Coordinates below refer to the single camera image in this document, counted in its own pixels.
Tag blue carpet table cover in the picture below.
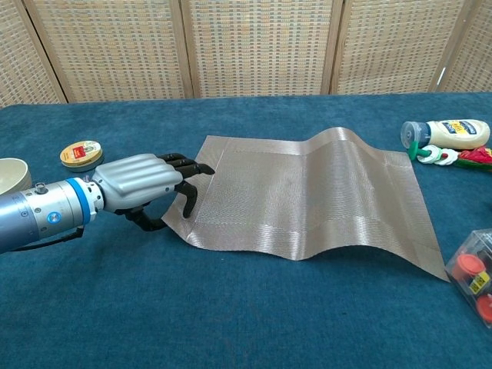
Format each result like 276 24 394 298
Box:
0 91 492 369

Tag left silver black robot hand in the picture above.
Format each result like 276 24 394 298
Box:
91 152 216 233

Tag gray woven placemat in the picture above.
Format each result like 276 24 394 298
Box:
161 126 450 284

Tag round yellow tin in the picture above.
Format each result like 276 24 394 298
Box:
59 140 104 173

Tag clear box of red caps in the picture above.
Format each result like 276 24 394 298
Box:
444 229 492 330

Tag mayonnaise squeeze bottle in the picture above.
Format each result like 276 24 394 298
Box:
401 118 492 150

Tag black left hand cable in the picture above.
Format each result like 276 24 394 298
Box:
11 226 85 253

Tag woven wood folding screen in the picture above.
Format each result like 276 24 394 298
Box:
0 0 492 108

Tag white bowl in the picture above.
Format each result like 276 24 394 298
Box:
0 158 33 197

